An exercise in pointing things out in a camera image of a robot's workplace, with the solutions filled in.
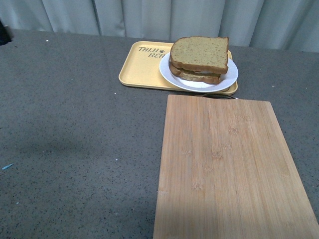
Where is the blue scrap on table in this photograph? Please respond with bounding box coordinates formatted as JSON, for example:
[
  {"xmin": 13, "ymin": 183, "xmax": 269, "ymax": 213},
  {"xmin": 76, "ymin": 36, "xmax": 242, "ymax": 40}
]
[{"xmin": 2, "ymin": 163, "xmax": 14, "ymax": 170}]

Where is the grey curtain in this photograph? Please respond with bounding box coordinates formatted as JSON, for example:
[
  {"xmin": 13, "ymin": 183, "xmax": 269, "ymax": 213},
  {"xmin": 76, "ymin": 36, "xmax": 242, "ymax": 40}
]
[{"xmin": 0, "ymin": 0, "xmax": 319, "ymax": 52}]

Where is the bamboo cutting board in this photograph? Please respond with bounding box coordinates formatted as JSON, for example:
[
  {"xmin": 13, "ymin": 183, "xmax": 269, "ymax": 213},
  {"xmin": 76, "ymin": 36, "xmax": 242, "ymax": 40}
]
[{"xmin": 153, "ymin": 95, "xmax": 319, "ymax": 239}]

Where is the metal cutting board handle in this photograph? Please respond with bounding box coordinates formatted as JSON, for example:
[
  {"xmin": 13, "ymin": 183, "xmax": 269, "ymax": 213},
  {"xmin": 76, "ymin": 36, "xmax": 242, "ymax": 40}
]
[{"xmin": 201, "ymin": 94, "xmax": 238, "ymax": 100}]

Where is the black object at table edge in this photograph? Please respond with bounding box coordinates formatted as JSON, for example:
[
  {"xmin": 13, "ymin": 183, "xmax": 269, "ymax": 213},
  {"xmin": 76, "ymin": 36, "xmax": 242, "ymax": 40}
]
[{"xmin": 0, "ymin": 21, "xmax": 13, "ymax": 46}]

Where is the white round plate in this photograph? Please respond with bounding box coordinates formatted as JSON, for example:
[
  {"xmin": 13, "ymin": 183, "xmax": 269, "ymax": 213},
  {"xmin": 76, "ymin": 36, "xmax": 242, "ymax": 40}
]
[{"xmin": 159, "ymin": 53, "xmax": 239, "ymax": 95}]

